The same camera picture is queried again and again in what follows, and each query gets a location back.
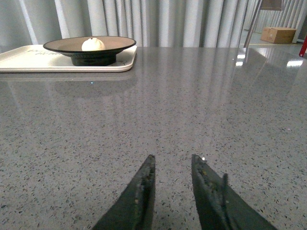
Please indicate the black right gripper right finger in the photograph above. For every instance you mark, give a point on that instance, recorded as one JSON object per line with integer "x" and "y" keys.
{"x": 219, "y": 207}

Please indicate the grey pleated curtain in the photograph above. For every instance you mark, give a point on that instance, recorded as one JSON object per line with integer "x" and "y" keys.
{"x": 164, "y": 23}

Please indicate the metal frame leg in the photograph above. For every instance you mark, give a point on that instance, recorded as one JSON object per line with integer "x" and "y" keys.
{"x": 270, "y": 5}

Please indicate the white steamed bun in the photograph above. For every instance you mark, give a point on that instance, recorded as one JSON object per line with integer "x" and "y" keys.
{"x": 93, "y": 44}

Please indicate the cardboard box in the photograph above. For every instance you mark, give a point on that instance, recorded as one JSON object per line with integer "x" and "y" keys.
{"x": 278, "y": 35}

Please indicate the tan plate with black rim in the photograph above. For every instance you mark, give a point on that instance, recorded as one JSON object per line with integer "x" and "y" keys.
{"x": 107, "y": 55}

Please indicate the red metal stand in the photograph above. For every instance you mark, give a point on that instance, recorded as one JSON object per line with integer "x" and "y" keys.
{"x": 303, "y": 48}

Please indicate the cream bear print tray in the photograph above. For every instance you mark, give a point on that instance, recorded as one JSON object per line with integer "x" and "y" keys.
{"x": 34, "y": 58}

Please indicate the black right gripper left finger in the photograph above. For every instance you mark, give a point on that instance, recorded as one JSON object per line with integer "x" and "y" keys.
{"x": 134, "y": 209}

